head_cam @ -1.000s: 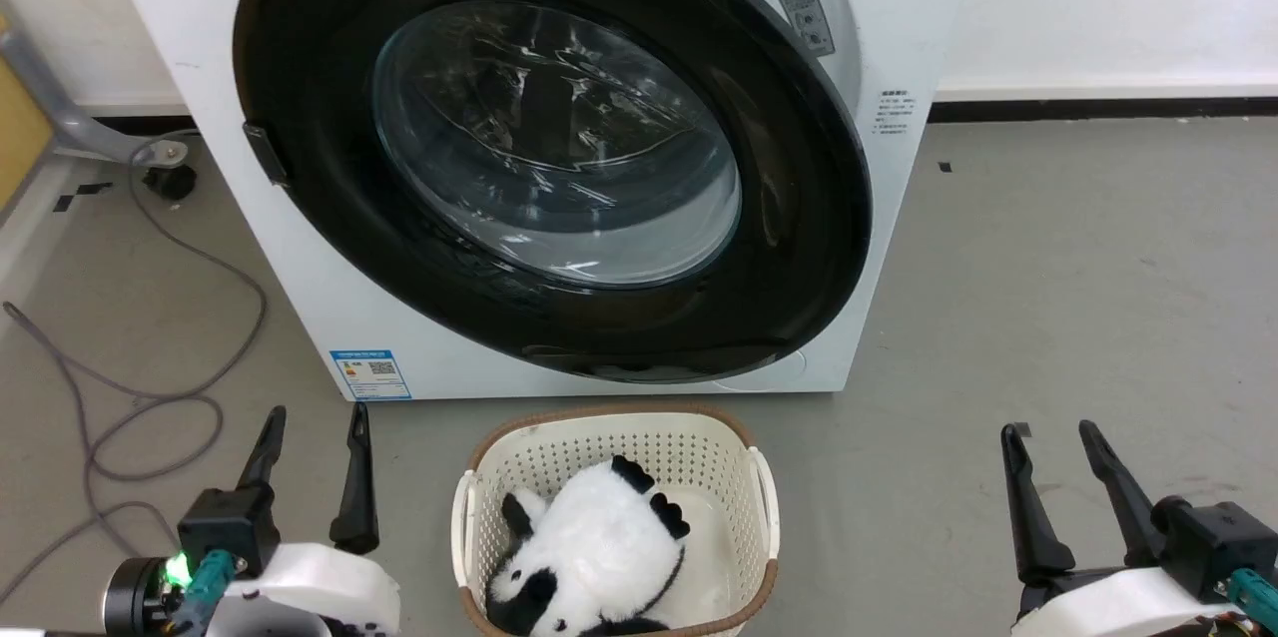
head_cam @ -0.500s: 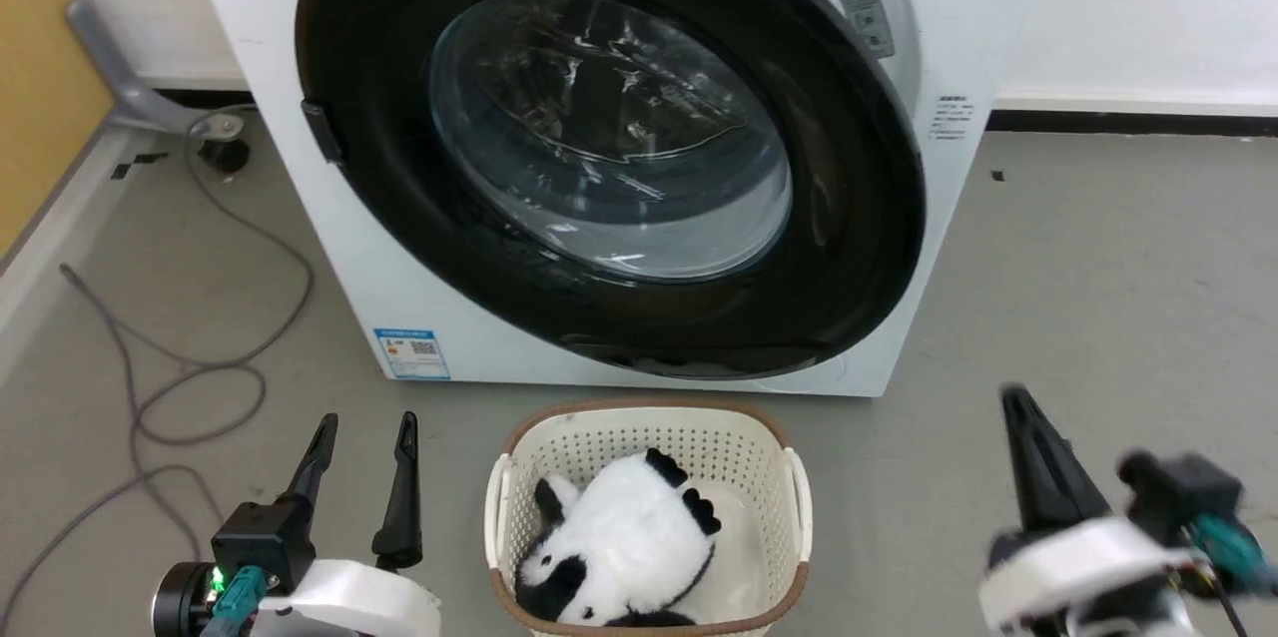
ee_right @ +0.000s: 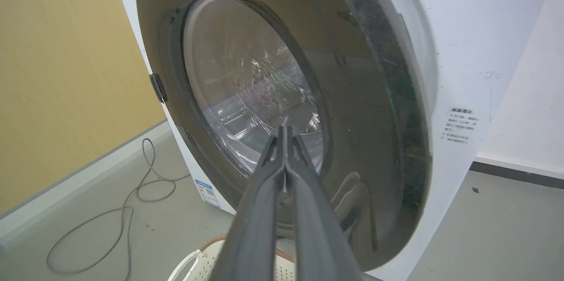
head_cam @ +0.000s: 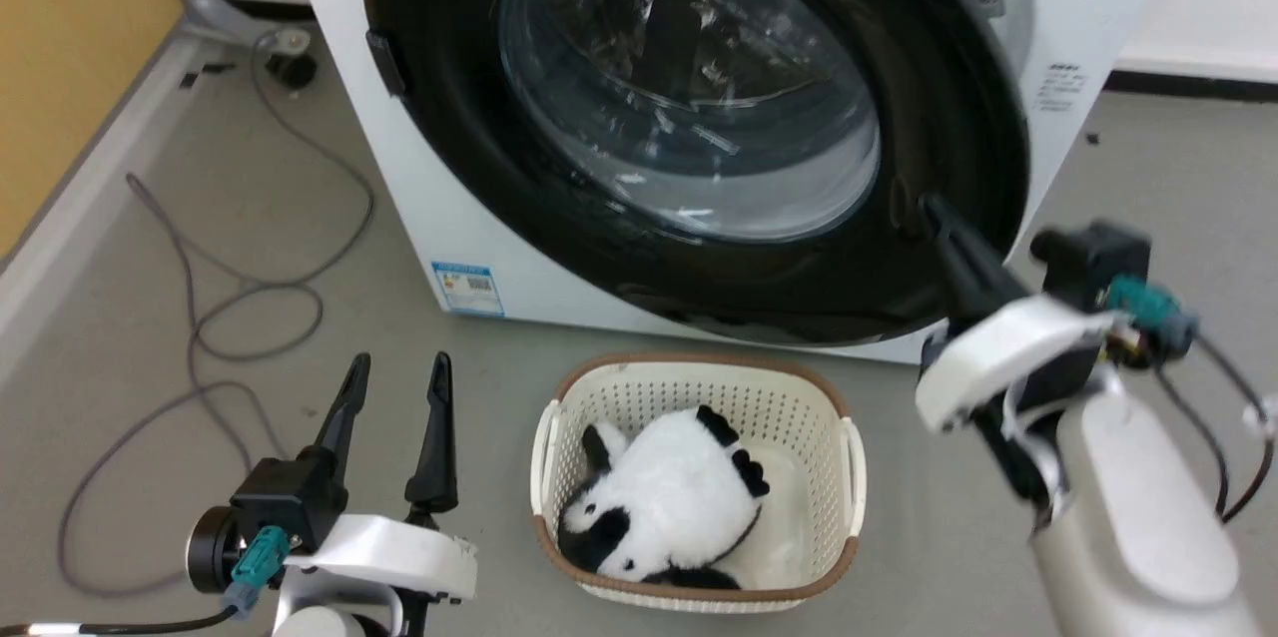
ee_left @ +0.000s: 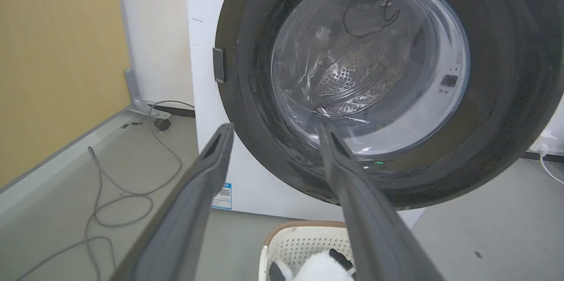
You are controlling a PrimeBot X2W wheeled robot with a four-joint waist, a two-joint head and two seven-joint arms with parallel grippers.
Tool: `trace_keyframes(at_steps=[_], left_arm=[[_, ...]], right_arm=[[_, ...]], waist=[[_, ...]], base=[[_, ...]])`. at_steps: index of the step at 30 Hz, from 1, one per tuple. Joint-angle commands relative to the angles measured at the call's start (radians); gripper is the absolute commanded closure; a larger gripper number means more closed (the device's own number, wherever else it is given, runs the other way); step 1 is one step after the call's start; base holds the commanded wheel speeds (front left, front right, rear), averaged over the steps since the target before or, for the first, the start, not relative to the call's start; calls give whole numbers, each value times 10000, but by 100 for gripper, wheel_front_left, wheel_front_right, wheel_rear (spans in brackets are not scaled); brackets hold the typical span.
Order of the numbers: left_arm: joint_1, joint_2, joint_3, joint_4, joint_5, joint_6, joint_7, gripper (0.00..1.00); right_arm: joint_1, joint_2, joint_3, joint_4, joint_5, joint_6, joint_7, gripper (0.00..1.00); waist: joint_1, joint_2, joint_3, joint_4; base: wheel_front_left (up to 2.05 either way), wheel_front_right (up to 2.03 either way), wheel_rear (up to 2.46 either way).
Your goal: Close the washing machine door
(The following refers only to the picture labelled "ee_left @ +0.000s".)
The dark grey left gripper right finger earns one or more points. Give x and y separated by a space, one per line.
374 219

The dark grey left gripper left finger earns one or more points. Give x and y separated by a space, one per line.
185 215

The white washing machine body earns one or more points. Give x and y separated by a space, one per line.
246 140

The black round washing machine door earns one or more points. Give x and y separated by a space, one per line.
396 87

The blue white QR sticker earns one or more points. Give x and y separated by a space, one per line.
221 196

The black and white plush panda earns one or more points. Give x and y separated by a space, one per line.
317 268

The white perforated laundry basket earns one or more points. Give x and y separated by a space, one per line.
299 245

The black caster wheel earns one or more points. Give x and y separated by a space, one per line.
161 124

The grey metal partition post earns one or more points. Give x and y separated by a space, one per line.
136 91

